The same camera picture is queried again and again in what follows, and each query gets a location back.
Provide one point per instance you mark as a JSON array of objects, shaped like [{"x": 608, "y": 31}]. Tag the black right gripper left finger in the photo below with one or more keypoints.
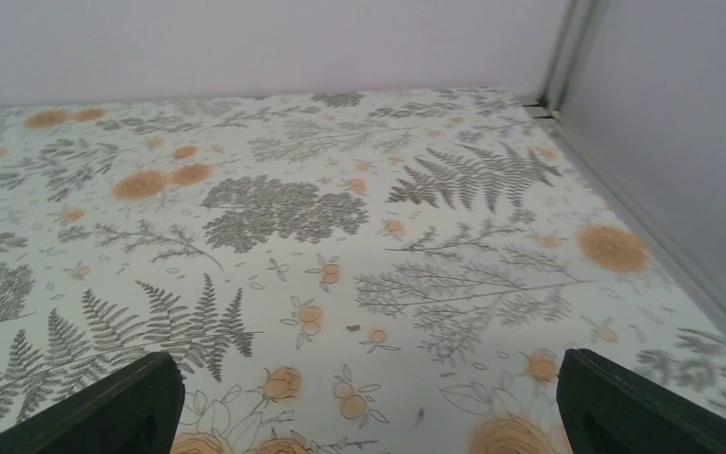
[{"x": 136, "y": 409}]

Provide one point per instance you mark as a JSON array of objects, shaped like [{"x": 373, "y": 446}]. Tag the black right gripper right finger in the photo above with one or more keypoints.
[{"x": 606, "y": 408}]

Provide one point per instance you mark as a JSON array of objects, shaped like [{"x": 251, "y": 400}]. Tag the floral patterned table mat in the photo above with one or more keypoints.
[{"x": 340, "y": 273}]

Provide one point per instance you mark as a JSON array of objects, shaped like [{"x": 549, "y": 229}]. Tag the aluminium rail frame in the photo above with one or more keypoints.
[{"x": 637, "y": 92}]

